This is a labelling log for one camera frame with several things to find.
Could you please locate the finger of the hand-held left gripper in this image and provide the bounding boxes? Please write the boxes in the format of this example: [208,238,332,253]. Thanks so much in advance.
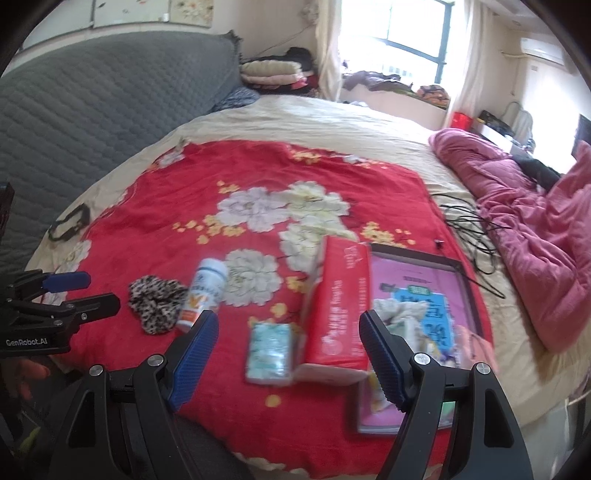
[39,271,92,292]
[60,293,122,324]

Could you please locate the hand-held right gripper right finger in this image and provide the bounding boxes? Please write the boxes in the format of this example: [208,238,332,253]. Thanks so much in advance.
[359,310,529,480]

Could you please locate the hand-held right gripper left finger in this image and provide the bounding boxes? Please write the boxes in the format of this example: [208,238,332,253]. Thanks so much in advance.
[48,310,220,480]

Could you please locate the leopard print scrunchie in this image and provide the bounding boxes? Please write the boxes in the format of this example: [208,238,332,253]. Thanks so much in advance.
[128,275,190,335]

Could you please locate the white supplement bottle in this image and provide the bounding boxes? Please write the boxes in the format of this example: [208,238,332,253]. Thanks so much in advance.
[175,258,228,333]

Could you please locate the pale teal tissue pack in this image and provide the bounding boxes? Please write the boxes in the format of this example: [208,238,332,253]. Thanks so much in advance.
[245,322,296,386]

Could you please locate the person's left hand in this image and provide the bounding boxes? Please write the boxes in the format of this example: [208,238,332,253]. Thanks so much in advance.
[8,357,51,401]

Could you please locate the red tissue box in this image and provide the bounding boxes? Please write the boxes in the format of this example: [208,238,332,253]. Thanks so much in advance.
[295,235,374,384]

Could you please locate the red floral blanket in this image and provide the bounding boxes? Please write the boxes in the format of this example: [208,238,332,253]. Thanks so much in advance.
[65,138,485,467]

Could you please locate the grey quilted headboard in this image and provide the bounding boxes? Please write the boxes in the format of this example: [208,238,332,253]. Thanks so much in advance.
[0,30,243,278]

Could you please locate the pink duvet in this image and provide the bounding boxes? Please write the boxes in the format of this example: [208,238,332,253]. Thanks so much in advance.
[428,128,591,354]

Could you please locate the black garment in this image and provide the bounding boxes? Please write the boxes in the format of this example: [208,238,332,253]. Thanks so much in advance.
[510,154,561,190]

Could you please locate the dark speckled cloth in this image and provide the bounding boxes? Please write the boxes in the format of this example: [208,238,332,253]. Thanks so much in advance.
[212,87,260,112]

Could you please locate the white chair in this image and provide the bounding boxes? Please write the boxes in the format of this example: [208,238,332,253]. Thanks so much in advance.
[501,102,534,148]

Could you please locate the pile of clothes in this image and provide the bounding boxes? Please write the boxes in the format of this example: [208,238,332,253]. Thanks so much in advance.
[342,70,451,109]

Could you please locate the stack of folded clothes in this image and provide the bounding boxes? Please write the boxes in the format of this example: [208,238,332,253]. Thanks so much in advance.
[240,46,319,90]

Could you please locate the black television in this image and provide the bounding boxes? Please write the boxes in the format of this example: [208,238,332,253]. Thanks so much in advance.
[571,113,591,160]

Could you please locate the white curtain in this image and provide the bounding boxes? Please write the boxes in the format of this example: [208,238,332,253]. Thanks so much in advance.
[315,0,345,100]
[445,0,495,130]

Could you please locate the window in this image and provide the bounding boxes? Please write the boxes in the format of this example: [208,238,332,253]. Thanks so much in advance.
[339,0,455,70]

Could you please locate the white air conditioner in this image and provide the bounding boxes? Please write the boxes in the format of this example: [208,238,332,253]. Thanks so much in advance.
[519,37,566,68]

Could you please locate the black strap buckle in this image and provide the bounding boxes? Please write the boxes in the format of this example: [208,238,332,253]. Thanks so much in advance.
[48,205,90,241]

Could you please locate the black cable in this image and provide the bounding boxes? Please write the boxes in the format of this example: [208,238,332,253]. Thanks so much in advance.
[431,203,509,301]

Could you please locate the floral wall picture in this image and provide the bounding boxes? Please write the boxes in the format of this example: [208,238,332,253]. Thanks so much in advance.
[92,0,218,28]

